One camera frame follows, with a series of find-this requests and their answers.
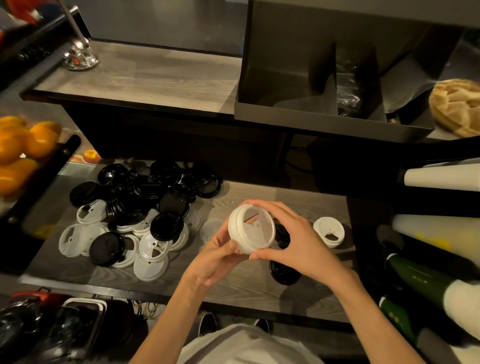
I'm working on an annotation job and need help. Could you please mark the person's right hand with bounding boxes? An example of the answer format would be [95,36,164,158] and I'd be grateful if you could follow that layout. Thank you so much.
[243,199,361,288]

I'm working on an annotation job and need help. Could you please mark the person's left hand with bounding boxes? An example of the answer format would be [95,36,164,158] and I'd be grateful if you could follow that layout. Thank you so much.
[181,217,250,288]

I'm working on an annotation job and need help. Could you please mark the black cup lid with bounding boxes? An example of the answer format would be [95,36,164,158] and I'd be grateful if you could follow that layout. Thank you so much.
[269,260,302,287]
[273,223,292,250]

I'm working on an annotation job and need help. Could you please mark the stack of white lids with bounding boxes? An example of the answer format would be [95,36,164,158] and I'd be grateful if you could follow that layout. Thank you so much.
[313,216,346,249]

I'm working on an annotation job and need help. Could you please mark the clear plastic lids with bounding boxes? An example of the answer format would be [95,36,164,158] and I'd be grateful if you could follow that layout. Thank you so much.
[199,219,226,245]

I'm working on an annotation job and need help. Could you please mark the pile of mixed cup lids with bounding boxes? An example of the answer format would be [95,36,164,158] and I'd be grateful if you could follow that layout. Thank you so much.
[58,160,224,282]

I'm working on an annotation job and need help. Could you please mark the dark metal organizer box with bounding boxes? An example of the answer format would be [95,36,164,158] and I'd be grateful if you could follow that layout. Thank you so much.
[234,0,480,143]

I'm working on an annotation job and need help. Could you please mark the person's left forearm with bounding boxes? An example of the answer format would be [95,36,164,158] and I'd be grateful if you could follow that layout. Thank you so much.
[129,277,211,364]

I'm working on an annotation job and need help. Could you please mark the translucent yellow print cup stack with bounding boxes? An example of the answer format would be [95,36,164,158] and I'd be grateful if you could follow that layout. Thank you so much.
[391,213,480,267]

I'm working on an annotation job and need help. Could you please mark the white paper cup stack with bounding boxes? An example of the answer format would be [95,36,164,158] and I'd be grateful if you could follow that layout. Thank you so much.
[401,157,480,193]

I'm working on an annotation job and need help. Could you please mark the black left shoe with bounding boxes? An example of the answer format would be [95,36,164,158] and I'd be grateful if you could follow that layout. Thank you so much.
[197,311,219,337]

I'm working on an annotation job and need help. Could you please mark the white shirt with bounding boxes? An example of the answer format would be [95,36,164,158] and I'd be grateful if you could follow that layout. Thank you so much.
[176,324,325,364]

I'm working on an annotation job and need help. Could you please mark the clear plastic bag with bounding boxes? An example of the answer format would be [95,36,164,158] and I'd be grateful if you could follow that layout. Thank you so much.
[335,63,363,117]

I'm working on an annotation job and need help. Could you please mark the grey foil pouch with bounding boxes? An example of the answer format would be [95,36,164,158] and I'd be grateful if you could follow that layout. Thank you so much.
[380,52,440,113]

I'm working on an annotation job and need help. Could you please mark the tan crumpled paper bundle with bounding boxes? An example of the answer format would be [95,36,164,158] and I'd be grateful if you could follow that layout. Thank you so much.
[428,78,480,139]

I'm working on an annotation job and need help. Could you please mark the pile of oranges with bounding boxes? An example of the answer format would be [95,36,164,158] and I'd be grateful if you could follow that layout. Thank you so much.
[0,116,63,198]

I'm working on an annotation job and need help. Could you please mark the chrome flag stand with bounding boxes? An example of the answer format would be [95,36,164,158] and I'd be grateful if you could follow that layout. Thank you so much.
[58,0,100,71]

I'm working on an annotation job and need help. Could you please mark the red flag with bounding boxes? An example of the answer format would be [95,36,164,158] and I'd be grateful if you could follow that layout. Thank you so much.
[3,0,57,25]

